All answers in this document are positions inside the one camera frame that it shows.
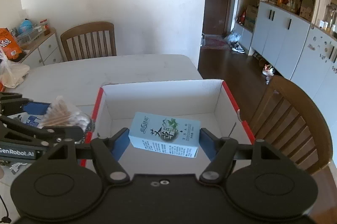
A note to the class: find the light blue herbal carton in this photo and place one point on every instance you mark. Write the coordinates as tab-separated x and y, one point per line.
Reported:
166	135

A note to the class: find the wooden chair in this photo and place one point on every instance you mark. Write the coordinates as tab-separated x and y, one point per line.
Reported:
288	119
89	40

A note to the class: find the blue tissue pack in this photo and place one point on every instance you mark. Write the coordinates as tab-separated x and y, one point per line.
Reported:
30	119

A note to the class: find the orange snack bag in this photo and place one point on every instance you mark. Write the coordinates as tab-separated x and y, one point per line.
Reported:
10	46

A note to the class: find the clear plastic bag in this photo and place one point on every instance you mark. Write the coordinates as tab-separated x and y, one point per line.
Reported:
12	73

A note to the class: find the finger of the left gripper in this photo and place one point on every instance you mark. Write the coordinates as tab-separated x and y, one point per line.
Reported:
36	107

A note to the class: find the cotton swab bag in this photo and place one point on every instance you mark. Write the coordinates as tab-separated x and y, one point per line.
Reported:
62	113

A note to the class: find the red cardboard box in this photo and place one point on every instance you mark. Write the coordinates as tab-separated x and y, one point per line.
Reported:
208	101

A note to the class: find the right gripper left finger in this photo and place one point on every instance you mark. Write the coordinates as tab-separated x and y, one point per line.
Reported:
106	154

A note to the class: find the wooden chair right side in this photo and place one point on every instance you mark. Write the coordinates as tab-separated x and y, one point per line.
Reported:
288	119

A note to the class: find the white drawer cabinet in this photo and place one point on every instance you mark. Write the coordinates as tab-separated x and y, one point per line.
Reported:
43	51

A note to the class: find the wooden chair far side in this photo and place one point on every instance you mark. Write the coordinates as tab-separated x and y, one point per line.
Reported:
89	40

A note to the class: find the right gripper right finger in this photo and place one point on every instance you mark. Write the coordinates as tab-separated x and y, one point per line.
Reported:
220	152

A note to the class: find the grey wall cupboard unit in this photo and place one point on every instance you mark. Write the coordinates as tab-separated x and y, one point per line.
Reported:
295	38

